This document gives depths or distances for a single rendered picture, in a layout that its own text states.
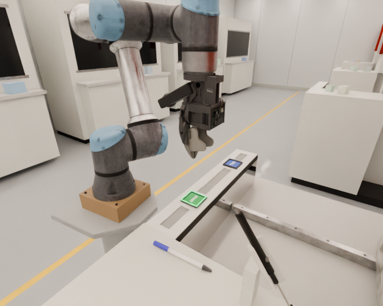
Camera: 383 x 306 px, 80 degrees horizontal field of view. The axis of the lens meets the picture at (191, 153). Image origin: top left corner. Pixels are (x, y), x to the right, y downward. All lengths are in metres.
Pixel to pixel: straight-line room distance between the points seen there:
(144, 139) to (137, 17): 0.41
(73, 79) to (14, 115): 0.90
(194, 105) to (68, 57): 3.10
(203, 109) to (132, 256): 0.34
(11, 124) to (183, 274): 2.78
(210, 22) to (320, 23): 8.05
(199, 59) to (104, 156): 0.45
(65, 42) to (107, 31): 3.02
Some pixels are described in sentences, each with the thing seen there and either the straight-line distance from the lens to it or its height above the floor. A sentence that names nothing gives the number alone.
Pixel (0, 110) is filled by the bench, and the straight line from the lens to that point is 3.03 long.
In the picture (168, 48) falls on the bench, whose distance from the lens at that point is 5.07.
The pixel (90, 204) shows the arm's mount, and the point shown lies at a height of 0.85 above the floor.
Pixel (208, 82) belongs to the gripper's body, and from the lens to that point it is 0.50.
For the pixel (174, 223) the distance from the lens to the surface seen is 0.60.
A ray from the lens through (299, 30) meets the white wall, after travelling 8.60.
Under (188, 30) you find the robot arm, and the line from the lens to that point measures 0.50.
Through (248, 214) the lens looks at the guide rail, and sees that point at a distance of 0.83.
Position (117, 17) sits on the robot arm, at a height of 1.41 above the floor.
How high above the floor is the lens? 1.36
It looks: 25 degrees down
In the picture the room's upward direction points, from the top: straight up
